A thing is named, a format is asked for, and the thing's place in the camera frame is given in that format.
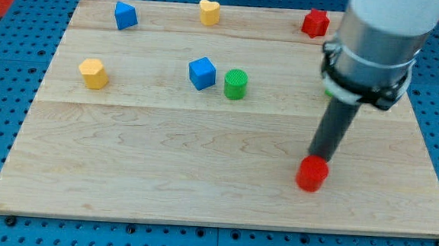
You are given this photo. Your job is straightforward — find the red cylinder block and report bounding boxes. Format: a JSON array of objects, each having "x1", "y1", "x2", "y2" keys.
[{"x1": 296, "y1": 155, "x2": 329, "y2": 192}]

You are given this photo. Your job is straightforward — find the red star block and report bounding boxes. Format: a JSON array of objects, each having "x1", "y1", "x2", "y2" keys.
[{"x1": 301, "y1": 8, "x2": 330, "y2": 38}]

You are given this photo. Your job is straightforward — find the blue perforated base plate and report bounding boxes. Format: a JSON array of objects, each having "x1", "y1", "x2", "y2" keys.
[{"x1": 0, "y1": 0, "x2": 439, "y2": 246}]

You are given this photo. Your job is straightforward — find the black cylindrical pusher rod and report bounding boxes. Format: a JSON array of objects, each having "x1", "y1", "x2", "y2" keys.
[{"x1": 308, "y1": 97, "x2": 360, "y2": 161}]

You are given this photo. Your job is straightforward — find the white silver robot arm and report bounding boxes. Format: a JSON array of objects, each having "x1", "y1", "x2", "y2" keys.
[{"x1": 308, "y1": 0, "x2": 439, "y2": 161}]

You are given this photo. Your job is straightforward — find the blue cube block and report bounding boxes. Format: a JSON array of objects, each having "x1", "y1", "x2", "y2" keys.
[{"x1": 188, "y1": 56, "x2": 216, "y2": 91}]

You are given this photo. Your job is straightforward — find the wooden board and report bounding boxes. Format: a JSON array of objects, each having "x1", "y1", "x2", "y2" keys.
[{"x1": 0, "y1": 0, "x2": 439, "y2": 238}]

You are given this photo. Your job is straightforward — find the blue triangle block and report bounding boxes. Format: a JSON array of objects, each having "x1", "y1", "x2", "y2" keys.
[{"x1": 114, "y1": 2, "x2": 138, "y2": 30}]

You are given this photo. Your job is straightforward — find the green block behind arm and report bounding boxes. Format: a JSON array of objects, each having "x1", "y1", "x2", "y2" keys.
[{"x1": 325, "y1": 89, "x2": 333, "y2": 97}]

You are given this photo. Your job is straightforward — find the yellow hexagon block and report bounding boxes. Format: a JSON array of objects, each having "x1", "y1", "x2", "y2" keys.
[{"x1": 79, "y1": 58, "x2": 108, "y2": 90}]

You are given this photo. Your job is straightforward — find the green cylinder block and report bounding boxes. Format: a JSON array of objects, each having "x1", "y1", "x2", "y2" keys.
[{"x1": 223, "y1": 69, "x2": 248, "y2": 101}]

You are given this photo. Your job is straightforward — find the yellow heart block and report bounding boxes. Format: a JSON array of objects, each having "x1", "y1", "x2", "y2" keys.
[{"x1": 199, "y1": 0, "x2": 220, "y2": 26}]

